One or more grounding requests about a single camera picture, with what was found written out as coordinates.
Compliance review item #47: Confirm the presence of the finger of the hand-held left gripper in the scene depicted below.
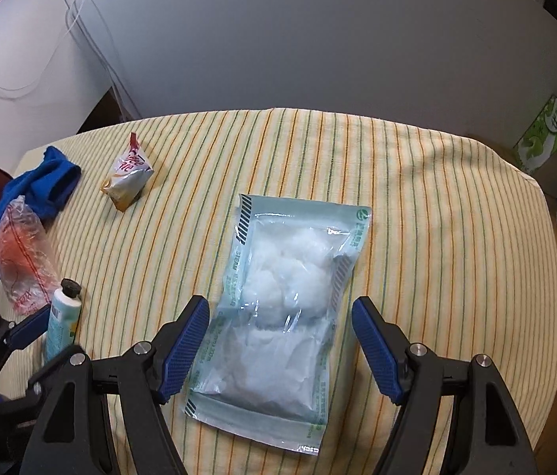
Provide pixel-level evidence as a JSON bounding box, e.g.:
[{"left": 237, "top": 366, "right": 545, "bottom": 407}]
[
  {"left": 0, "top": 381, "right": 44, "bottom": 417},
  {"left": 0, "top": 304, "right": 52, "bottom": 388}
]

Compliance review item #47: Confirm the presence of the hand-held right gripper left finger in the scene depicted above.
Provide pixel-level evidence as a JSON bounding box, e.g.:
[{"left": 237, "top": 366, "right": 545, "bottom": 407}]
[{"left": 19, "top": 295, "right": 210, "bottom": 475}]

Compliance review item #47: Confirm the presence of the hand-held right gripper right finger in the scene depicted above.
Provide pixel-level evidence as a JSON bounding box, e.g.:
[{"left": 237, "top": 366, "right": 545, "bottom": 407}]
[{"left": 352, "top": 296, "right": 539, "bottom": 475}]

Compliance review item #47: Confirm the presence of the pale blue cream tube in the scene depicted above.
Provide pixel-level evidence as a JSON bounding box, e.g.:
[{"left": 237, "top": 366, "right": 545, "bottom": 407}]
[{"left": 44, "top": 278, "right": 82, "bottom": 362}]

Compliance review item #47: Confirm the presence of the clear pack of white cotton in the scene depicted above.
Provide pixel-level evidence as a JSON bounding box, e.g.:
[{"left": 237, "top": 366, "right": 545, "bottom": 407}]
[{"left": 182, "top": 193, "right": 373, "bottom": 471}]

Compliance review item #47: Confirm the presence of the clear plastic bag red print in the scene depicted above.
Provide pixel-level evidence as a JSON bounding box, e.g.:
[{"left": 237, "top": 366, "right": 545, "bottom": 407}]
[{"left": 0, "top": 197, "right": 62, "bottom": 316}]

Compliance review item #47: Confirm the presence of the blue fleece cloth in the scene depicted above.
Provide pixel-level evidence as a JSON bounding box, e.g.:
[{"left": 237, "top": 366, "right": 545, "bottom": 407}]
[{"left": 0, "top": 146, "right": 83, "bottom": 285}]

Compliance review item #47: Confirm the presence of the striped yellow table cloth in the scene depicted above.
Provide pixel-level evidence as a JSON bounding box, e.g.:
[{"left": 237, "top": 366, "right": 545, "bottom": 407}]
[{"left": 0, "top": 106, "right": 557, "bottom": 475}]

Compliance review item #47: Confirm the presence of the red and white snack packet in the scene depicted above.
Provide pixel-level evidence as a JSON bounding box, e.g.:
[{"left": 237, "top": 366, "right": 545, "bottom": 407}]
[{"left": 100, "top": 132, "right": 155, "bottom": 213}]

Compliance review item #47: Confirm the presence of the green and white shopping bag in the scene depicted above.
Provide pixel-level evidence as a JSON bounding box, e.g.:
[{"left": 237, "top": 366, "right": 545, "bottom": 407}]
[{"left": 513, "top": 94, "right": 557, "bottom": 199}]

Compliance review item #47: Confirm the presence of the thin white cable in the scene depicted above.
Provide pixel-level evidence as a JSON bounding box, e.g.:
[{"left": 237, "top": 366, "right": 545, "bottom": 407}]
[{"left": 0, "top": 54, "right": 69, "bottom": 102}]

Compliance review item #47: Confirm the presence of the white hanging cable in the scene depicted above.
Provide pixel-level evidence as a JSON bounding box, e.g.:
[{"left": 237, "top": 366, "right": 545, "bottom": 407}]
[{"left": 58, "top": 0, "right": 136, "bottom": 120}]

